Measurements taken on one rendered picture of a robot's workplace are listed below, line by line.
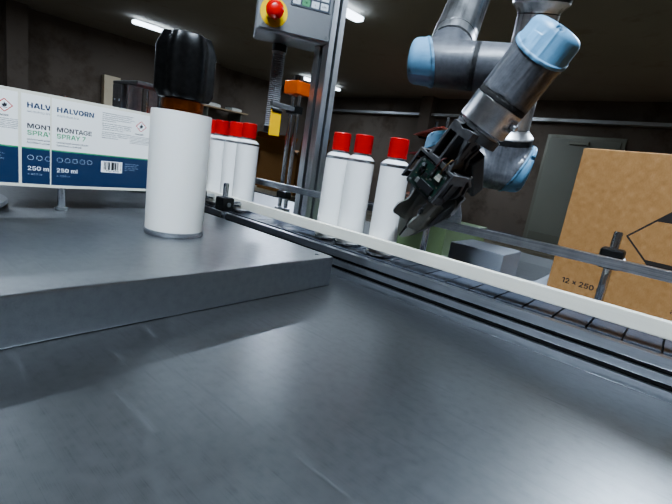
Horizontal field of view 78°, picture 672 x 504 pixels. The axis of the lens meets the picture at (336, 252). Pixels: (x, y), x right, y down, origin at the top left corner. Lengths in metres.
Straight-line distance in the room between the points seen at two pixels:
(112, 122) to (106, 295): 0.45
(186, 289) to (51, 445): 0.23
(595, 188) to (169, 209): 0.70
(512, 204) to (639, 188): 8.82
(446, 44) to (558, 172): 8.65
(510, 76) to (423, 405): 0.43
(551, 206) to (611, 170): 8.49
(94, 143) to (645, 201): 0.92
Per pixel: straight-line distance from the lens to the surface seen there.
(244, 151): 1.00
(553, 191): 9.34
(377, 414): 0.38
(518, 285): 0.62
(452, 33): 0.78
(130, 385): 0.39
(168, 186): 0.67
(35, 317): 0.47
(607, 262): 0.67
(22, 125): 0.83
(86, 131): 0.85
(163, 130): 0.67
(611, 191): 0.84
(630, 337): 0.62
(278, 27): 1.05
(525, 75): 0.63
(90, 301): 0.47
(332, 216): 0.80
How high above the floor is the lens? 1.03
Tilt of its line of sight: 12 degrees down
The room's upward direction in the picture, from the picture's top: 9 degrees clockwise
